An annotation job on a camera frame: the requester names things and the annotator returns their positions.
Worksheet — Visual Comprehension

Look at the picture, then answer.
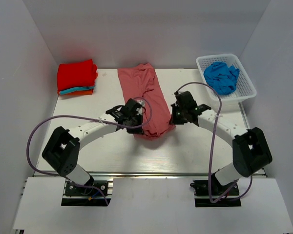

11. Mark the pink t shirt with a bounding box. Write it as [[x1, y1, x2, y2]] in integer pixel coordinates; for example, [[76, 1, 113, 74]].
[[118, 63, 175, 140]]

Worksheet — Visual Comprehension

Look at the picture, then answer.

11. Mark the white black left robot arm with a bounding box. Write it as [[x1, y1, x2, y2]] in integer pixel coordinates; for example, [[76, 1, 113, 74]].
[[42, 98, 145, 195]]

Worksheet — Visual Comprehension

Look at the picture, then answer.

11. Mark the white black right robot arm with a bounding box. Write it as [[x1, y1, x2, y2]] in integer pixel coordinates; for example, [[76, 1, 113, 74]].
[[170, 91, 272, 195]]

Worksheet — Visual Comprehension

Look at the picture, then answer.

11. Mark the blue crumpled t shirt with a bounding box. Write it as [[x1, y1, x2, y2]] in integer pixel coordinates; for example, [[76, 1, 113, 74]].
[[203, 61, 240, 95]]

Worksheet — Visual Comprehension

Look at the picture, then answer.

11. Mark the orange folded t shirt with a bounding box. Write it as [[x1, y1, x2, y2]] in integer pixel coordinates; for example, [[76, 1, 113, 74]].
[[57, 89, 93, 96]]

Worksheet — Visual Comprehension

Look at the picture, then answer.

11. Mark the white plastic basket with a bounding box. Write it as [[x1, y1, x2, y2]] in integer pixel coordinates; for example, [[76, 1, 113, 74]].
[[196, 54, 256, 109]]

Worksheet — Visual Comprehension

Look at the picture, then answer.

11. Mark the light blue folded t shirt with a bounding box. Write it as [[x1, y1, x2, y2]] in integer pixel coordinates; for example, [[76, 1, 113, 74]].
[[58, 85, 95, 95]]

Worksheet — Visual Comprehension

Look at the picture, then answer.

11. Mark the red folded t shirt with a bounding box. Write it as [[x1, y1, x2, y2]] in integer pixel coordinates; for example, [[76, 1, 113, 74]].
[[57, 59, 97, 91]]

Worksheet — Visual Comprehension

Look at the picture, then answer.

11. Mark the aluminium table edge rail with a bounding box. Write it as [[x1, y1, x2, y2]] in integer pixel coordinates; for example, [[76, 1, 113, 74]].
[[34, 156, 266, 180]]

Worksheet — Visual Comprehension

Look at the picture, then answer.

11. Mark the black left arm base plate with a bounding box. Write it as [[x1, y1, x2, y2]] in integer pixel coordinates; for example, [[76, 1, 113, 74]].
[[61, 177, 113, 207]]

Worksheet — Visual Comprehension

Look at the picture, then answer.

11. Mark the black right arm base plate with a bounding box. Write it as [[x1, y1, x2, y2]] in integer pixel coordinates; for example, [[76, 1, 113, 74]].
[[190, 180, 241, 208]]

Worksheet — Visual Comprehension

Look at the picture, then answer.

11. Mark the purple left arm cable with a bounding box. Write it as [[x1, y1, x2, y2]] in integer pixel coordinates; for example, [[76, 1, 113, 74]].
[[26, 97, 152, 205]]

